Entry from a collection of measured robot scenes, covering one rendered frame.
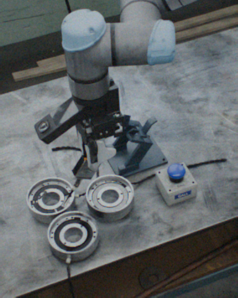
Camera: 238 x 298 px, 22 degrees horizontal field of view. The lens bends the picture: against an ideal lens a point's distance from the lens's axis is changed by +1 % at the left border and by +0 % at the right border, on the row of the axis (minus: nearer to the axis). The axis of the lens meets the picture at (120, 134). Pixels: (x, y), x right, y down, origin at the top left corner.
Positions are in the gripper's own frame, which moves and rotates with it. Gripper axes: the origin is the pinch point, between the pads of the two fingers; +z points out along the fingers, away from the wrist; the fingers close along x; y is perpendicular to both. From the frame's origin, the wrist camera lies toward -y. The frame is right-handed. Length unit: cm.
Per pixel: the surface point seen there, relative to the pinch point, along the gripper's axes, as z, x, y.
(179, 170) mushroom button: 5.8, -5.4, 18.6
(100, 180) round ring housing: 10.0, 2.7, 3.0
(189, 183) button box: 8.8, -7.4, 20.2
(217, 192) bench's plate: 13.3, -9.1, 26.3
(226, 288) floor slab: 93, 7, 45
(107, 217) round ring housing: 11.0, -6.8, 0.8
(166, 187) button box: 8.8, -6.4, 15.0
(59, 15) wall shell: 73, 157, 38
